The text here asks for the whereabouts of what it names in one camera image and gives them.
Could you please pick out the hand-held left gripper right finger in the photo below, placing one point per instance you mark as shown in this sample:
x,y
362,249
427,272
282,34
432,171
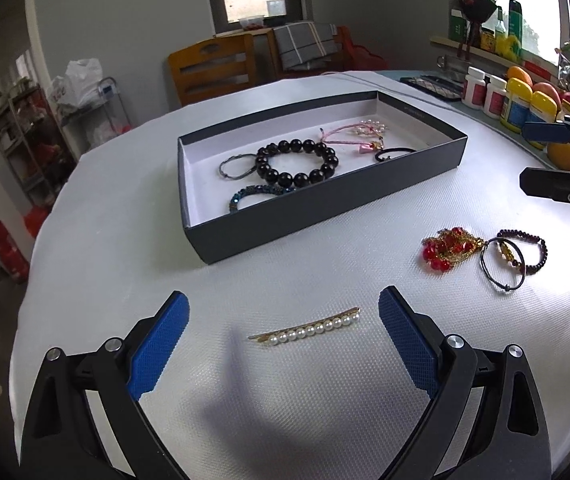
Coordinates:
x,y
410,342

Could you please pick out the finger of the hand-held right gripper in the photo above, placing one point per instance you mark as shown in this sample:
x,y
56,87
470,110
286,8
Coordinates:
x,y
550,184
545,131

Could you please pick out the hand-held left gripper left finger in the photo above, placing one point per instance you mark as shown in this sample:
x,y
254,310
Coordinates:
x,y
157,350

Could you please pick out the red bead gold jewelry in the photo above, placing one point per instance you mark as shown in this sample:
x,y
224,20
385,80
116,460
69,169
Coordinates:
x,y
447,250

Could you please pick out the pearl hair clip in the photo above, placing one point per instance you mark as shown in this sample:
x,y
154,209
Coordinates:
x,y
310,331

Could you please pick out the dark grey gift box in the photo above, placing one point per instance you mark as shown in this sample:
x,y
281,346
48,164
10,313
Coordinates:
x,y
325,210

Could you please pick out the silver bangle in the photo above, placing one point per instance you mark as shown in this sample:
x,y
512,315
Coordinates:
x,y
225,171

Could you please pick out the yellow bottle blue label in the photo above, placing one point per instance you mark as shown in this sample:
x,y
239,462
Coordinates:
x,y
542,107
516,107

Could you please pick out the white pill bottle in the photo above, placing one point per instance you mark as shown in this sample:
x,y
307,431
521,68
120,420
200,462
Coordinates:
x,y
495,100
475,90

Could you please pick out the metal cup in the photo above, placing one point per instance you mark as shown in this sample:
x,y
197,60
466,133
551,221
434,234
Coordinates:
x,y
452,66

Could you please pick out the green bottle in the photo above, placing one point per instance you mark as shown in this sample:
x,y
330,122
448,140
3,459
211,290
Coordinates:
x,y
516,20

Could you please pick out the black patterned case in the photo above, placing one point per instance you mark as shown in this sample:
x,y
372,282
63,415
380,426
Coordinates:
x,y
432,86

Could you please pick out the dark flower bouquet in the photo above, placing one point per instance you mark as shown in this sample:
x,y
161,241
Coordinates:
x,y
477,15

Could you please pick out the green box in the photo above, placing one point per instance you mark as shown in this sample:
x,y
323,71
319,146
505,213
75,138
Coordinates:
x,y
457,26

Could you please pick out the red carton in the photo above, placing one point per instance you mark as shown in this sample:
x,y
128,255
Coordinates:
x,y
9,250

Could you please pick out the red cloth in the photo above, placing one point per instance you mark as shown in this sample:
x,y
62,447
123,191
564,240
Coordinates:
x,y
362,52

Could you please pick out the metal cart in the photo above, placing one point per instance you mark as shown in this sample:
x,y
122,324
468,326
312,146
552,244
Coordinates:
x,y
112,110

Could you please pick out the metal storage rack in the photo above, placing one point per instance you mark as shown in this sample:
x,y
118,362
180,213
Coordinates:
x,y
25,140

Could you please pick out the grey plaid cushion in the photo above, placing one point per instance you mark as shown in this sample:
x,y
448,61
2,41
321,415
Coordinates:
x,y
305,45

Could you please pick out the white plastic bag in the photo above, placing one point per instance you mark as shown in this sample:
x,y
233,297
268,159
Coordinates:
x,y
77,80

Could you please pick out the wooden chair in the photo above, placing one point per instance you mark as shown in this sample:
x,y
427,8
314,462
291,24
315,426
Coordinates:
x,y
210,67

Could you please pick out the clear bowl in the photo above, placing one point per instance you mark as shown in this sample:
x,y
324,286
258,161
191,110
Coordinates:
x,y
251,22

